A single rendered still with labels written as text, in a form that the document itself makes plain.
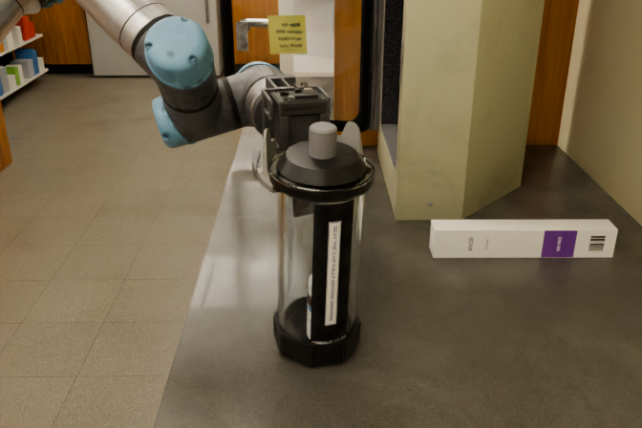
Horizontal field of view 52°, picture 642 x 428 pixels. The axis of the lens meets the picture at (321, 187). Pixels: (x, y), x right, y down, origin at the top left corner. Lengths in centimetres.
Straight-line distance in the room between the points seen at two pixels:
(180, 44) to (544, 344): 55
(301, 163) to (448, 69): 43
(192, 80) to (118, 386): 162
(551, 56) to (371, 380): 90
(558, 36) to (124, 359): 171
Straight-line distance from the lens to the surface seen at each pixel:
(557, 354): 83
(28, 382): 241
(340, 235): 66
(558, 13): 145
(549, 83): 147
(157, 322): 255
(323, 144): 65
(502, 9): 107
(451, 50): 101
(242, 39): 134
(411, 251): 100
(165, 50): 78
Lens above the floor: 142
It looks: 23 degrees down
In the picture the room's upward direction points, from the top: straight up
